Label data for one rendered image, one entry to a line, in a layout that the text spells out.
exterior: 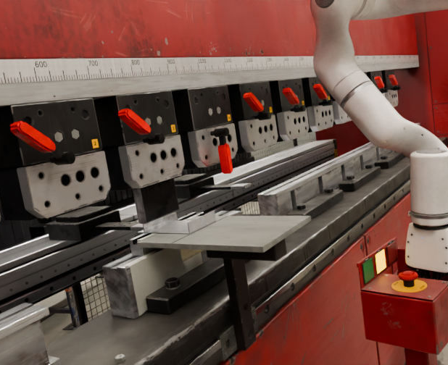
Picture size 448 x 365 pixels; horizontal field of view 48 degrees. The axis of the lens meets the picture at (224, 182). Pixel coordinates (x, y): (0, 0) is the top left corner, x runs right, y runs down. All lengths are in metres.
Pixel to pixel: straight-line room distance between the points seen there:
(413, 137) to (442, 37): 1.73
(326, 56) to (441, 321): 0.63
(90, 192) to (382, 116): 0.67
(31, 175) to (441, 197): 0.81
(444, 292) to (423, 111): 1.89
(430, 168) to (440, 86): 1.81
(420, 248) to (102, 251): 0.72
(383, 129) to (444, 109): 1.77
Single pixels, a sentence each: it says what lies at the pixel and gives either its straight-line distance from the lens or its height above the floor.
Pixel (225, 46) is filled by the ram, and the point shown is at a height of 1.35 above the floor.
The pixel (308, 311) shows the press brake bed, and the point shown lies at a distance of 1.23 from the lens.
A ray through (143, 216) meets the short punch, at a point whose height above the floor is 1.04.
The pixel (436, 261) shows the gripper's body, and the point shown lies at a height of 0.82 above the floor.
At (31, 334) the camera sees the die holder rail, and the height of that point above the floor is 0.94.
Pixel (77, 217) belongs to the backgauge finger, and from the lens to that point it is 1.11.
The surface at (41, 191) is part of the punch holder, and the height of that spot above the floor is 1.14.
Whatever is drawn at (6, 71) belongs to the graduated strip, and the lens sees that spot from 0.76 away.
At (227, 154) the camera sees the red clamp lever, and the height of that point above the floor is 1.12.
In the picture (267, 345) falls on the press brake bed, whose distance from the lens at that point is 1.07.
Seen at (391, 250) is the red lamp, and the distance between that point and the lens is 1.28.
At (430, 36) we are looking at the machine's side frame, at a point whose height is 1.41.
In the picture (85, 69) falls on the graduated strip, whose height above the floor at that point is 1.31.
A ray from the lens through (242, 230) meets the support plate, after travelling 0.88.
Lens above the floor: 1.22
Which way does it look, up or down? 9 degrees down
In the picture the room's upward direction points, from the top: 9 degrees counter-clockwise
